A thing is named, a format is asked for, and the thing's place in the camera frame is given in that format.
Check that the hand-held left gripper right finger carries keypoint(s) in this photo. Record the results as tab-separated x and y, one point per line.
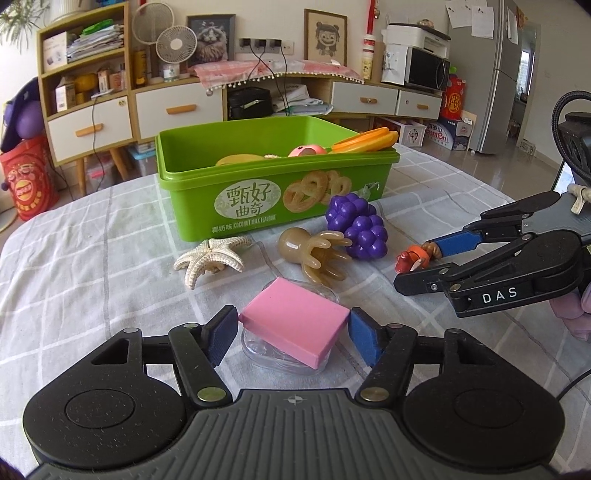
364	334

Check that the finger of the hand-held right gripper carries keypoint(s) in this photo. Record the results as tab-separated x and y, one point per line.
457	242
420	279

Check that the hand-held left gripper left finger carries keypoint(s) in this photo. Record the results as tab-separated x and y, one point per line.
221	332

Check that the small orange monkey figurine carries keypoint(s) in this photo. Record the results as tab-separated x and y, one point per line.
411	258

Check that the pink rectangular block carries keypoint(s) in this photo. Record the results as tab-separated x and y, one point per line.
295	318

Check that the green plastic cookie box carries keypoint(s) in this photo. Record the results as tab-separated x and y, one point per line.
198	207

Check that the orange toy banana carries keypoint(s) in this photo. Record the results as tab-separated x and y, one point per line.
364	141

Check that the pink rubber duck toy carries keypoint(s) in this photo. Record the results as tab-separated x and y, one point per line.
307	150

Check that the yellow toy pot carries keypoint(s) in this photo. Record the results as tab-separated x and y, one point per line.
238	160

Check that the purple toy grapes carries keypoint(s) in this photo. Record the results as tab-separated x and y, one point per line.
364	230

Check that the beige starfish toy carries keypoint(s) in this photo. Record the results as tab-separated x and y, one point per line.
207	258

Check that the blue and white carton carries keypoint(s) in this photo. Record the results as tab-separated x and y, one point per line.
450	136

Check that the beige rubber octopus toy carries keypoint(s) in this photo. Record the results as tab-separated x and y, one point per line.
295	242

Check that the white cartoon print box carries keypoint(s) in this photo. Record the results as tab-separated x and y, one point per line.
406	134

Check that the tall red carton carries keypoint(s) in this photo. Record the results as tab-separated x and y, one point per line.
452	97

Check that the silver refrigerator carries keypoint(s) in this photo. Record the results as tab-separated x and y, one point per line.
494	92

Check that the black microwave oven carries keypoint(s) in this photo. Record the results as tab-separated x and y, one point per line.
427	69

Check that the clear bin blue lid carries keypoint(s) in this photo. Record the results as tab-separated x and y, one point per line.
143	159

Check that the clear bin pink contents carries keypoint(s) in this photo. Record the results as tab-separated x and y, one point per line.
99	173

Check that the white and red bottle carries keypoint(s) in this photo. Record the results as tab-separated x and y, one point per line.
367	60

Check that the folded light blue cloths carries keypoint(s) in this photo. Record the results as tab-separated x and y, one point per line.
302	104

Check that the white printer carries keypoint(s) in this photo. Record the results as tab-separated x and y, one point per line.
415	34

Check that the black bag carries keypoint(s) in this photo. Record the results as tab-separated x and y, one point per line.
249	104

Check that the pink cloth with pompoms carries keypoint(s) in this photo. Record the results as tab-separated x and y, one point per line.
286	69

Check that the red printed bucket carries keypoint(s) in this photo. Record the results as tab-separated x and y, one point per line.
27	184

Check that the framed cartoon girl picture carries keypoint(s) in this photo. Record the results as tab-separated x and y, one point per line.
325	37

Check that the yellow bottle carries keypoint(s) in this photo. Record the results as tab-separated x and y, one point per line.
140	69

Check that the small cardboard box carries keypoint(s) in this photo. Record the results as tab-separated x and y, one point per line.
65	97

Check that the wooden cabinet unit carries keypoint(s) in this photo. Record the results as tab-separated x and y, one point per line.
129	60

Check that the small white desk fan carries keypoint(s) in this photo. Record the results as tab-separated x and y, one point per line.
175	44

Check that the framed cat picture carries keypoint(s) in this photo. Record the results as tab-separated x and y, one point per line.
210	39

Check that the purple plush toy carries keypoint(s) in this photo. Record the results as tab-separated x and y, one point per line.
21	115

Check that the stack of papers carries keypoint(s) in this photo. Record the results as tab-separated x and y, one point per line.
94	44

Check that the large white fan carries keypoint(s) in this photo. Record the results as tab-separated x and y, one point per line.
152	21

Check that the white product box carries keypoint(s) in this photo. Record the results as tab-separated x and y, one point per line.
55	50

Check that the green potted plant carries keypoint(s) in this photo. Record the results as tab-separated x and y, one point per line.
21	18

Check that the white wall sockets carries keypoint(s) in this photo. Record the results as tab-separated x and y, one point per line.
265	46

